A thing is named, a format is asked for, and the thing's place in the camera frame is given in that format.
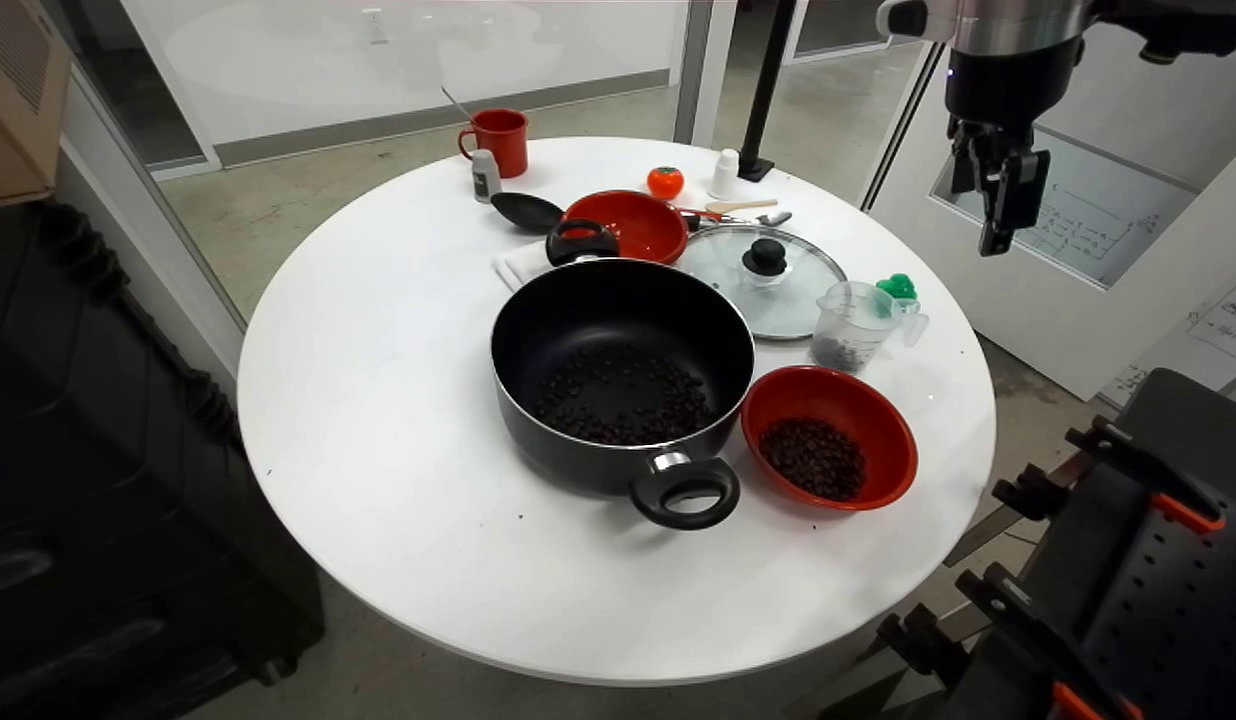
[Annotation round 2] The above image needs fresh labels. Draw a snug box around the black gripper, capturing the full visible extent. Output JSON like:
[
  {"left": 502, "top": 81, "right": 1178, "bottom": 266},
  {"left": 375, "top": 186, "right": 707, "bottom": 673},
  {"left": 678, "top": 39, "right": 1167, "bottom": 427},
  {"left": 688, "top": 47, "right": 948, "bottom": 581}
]
[{"left": 944, "top": 45, "right": 1088, "bottom": 258}]

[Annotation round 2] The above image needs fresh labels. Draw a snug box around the clear plastic cup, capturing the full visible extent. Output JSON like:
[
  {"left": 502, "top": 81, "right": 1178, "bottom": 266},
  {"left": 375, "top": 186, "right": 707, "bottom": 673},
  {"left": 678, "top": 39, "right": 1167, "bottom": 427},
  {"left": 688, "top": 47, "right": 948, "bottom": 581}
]
[{"left": 806, "top": 277, "right": 899, "bottom": 376}]

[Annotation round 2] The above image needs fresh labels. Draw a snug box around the green toy vegetable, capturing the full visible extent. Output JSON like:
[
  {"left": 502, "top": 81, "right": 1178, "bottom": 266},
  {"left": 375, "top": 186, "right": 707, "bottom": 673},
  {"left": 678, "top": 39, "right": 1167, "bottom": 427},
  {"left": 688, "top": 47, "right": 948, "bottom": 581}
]
[{"left": 872, "top": 269, "right": 925, "bottom": 324}]

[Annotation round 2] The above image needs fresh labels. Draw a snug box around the glass lid black knob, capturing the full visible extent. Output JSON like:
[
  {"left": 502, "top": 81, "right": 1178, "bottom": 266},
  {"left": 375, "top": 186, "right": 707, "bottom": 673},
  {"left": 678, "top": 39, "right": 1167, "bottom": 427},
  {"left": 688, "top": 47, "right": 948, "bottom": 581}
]
[{"left": 674, "top": 223, "right": 850, "bottom": 343}]

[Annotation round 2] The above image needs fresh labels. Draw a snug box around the black tripod stand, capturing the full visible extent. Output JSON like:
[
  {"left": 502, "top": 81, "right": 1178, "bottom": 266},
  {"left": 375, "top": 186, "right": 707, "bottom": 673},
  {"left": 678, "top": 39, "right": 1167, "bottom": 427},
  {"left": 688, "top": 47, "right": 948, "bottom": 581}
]
[{"left": 735, "top": 0, "right": 805, "bottom": 188}]

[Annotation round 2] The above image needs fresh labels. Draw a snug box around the wooden spoon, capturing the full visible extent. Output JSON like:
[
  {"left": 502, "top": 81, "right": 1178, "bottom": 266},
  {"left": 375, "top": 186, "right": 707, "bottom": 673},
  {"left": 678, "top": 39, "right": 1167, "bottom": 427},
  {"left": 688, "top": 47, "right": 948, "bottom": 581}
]
[{"left": 692, "top": 195, "right": 783, "bottom": 222}]

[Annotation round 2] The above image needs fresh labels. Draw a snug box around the red bowl with beans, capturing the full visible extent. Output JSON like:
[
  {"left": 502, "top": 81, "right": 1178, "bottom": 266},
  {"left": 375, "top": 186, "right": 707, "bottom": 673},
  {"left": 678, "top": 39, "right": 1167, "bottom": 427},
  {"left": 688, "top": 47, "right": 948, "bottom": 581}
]
[{"left": 735, "top": 366, "right": 925, "bottom": 517}]

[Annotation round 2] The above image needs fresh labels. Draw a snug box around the orange toy tomato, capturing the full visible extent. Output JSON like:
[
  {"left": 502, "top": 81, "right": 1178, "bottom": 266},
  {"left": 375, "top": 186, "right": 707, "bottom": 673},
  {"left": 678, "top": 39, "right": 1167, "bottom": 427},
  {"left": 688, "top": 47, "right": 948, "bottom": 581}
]
[{"left": 645, "top": 160, "right": 688, "bottom": 208}]

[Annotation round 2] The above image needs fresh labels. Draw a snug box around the black clamp orange tip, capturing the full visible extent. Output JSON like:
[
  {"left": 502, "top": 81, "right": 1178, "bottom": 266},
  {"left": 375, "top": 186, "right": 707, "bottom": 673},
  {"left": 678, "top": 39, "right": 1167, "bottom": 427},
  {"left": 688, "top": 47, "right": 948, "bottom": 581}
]
[
  {"left": 986, "top": 416, "right": 1232, "bottom": 535},
  {"left": 872, "top": 562, "right": 1149, "bottom": 720}
]

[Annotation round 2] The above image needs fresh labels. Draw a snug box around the red plate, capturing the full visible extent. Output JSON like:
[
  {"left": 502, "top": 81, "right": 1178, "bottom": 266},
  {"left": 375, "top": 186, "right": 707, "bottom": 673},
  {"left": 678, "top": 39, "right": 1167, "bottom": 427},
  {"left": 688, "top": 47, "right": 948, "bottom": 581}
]
[{"left": 560, "top": 188, "right": 692, "bottom": 269}]

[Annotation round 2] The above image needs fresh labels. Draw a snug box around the black cooking pot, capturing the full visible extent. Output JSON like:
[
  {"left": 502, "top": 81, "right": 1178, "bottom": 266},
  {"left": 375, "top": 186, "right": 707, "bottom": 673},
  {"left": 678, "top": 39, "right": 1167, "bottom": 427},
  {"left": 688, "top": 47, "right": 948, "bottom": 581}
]
[{"left": 487, "top": 215, "right": 761, "bottom": 533}]

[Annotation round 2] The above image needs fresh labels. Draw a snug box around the red mug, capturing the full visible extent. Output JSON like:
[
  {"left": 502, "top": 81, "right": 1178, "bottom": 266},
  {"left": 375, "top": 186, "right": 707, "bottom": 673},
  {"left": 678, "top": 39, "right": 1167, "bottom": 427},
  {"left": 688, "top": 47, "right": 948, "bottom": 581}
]
[{"left": 457, "top": 103, "right": 531, "bottom": 186}]

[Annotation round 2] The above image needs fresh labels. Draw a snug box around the small grey shaker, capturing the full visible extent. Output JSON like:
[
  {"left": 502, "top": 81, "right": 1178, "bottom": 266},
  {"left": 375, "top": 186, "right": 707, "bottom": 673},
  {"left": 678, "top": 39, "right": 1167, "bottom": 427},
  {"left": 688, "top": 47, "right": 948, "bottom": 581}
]
[{"left": 469, "top": 144, "right": 502, "bottom": 205}]

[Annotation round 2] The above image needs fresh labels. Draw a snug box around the cardboard box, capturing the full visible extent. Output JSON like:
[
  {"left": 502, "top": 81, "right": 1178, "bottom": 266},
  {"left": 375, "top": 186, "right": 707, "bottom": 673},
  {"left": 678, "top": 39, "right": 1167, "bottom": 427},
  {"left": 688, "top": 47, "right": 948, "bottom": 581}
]
[{"left": 0, "top": 34, "right": 76, "bottom": 208}]

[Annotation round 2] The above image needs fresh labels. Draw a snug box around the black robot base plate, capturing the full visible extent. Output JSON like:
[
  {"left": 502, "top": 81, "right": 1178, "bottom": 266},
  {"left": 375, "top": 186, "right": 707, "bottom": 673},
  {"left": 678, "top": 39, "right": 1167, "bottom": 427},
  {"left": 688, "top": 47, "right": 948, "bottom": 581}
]
[{"left": 961, "top": 367, "right": 1236, "bottom": 720}]

